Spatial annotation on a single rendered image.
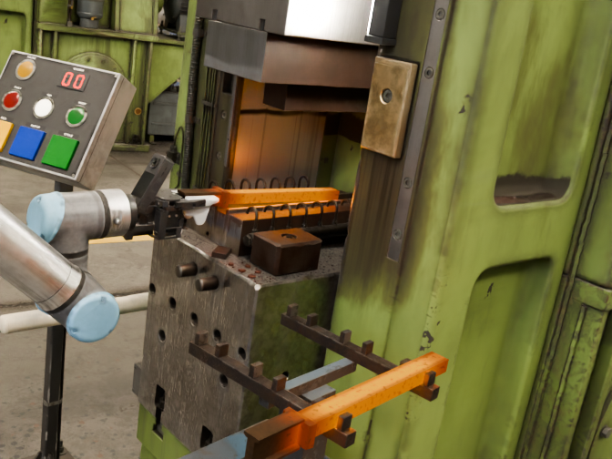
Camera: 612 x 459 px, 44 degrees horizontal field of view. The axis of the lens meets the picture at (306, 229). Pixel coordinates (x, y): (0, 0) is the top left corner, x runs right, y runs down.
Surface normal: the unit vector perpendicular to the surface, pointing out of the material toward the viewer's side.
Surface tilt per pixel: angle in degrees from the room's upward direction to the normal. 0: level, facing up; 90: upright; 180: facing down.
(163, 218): 90
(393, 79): 90
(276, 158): 90
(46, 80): 60
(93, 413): 0
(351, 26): 90
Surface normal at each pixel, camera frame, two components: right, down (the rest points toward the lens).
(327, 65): 0.65, 0.32
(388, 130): -0.75, 0.08
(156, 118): 0.46, 0.33
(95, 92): -0.28, -0.29
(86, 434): 0.15, -0.95
